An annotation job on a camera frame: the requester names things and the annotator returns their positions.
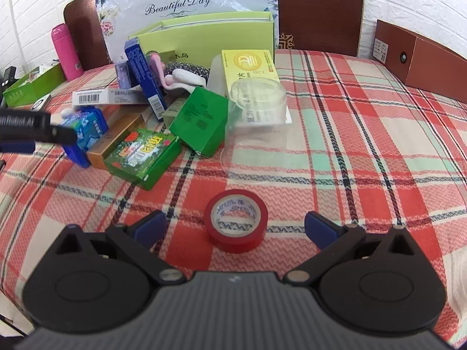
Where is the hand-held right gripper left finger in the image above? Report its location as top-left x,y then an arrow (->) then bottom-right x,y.
54,210 -> 187,286

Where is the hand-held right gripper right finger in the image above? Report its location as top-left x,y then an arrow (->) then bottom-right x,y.
283,211 -> 417,287

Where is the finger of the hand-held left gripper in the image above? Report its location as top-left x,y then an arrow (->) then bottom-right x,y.
0,141 -> 36,154
50,125 -> 78,145

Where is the blue packet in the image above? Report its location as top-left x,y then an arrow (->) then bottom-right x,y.
60,106 -> 109,169

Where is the orange gold box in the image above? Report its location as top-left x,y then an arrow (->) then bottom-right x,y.
86,111 -> 147,170

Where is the white box with barcode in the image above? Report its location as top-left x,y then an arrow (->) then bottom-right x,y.
72,87 -> 147,107

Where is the green box with red print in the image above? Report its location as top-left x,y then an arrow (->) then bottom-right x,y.
104,128 -> 182,191

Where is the red tape roll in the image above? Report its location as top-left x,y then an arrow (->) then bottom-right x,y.
203,190 -> 269,254

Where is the small purple box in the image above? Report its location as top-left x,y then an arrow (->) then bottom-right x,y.
116,62 -> 134,89

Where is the tall blue box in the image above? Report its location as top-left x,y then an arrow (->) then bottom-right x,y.
124,38 -> 168,122

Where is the olive small box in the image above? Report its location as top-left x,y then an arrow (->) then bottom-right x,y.
162,98 -> 191,132

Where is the pink and white glove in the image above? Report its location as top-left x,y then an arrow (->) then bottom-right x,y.
149,53 -> 170,85
162,69 -> 205,97

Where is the dark green box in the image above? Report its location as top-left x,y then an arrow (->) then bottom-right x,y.
170,87 -> 230,158

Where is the clear plastic container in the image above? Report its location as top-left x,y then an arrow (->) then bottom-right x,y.
220,79 -> 292,186

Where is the frosted plastic box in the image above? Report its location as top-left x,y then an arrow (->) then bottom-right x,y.
210,54 -> 231,98

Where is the yellow box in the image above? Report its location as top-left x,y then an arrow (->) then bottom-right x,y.
222,49 -> 290,125

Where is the large lime green box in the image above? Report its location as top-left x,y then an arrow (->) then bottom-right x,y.
128,11 -> 275,71

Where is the small white box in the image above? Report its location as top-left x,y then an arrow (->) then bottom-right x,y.
31,94 -> 52,112

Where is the green tray box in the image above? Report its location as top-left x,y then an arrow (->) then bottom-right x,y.
3,62 -> 67,109

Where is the black device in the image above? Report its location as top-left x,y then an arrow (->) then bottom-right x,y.
0,66 -> 17,96

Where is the pink thermos bottle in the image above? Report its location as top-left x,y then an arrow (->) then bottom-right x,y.
51,24 -> 84,82

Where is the red plaid bedsheet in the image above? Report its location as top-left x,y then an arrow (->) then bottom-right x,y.
0,49 -> 467,350

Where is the steel wool scourer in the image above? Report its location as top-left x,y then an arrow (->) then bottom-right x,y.
164,61 -> 213,87

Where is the brown cardboard box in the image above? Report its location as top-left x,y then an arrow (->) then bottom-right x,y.
372,19 -> 467,99

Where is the brown headboard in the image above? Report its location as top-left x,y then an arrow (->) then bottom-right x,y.
64,0 -> 366,72

